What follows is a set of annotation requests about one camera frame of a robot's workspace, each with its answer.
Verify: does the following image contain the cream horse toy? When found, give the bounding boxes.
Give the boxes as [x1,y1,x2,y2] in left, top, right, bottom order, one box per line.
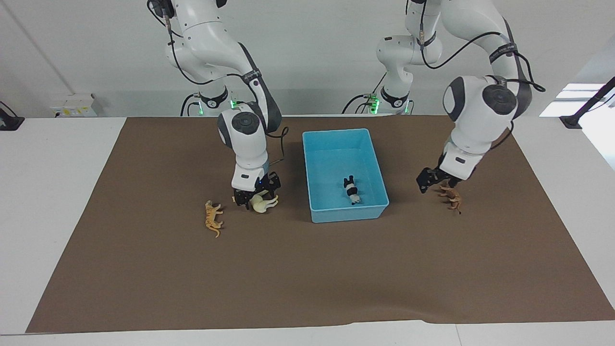
[232,190,280,214]

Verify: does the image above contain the brown lion toy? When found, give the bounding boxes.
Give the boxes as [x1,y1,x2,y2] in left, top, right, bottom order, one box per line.
[437,181,463,215]

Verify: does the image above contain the orange tiger toy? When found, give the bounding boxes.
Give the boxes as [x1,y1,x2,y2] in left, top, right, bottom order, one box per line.
[204,200,225,239]

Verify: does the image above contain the black white panda toy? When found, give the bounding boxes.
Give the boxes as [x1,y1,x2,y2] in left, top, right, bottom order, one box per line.
[343,175,363,206]

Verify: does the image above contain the light blue storage box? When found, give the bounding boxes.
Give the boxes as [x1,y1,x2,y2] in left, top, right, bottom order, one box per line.
[302,128,390,224]

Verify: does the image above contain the white box yellow label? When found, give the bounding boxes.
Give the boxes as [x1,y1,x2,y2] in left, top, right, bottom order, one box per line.
[49,93,98,118]

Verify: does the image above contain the brown table mat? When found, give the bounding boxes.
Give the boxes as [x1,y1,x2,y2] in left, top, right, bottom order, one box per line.
[25,114,615,334]

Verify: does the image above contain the bright window pane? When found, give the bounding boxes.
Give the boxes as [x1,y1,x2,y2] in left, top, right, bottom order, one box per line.
[539,83,615,119]

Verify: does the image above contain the black table clamp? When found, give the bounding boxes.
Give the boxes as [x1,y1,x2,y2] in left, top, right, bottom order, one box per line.
[0,101,25,132]

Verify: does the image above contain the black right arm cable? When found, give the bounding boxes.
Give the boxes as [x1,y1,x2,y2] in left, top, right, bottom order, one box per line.
[147,0,289,160]

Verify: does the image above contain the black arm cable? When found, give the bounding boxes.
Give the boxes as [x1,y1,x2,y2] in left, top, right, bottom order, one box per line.
[406,0,547,93]
[147,0,289,160]

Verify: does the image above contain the black left base cable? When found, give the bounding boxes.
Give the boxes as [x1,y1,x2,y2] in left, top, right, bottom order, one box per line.
[342,71,388,115]

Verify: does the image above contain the black base cable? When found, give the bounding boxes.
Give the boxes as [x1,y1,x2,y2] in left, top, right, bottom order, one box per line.
[180,92,251,117]
[342,71,388,115]

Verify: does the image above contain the black right base cable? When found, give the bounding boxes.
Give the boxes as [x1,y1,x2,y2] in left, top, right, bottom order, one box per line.
[180,92,251,117]

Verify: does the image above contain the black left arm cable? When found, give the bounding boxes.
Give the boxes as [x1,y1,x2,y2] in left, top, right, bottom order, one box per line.
[406,0,547,93]

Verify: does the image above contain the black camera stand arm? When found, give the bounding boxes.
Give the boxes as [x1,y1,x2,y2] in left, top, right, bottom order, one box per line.
[560,76,615,130]

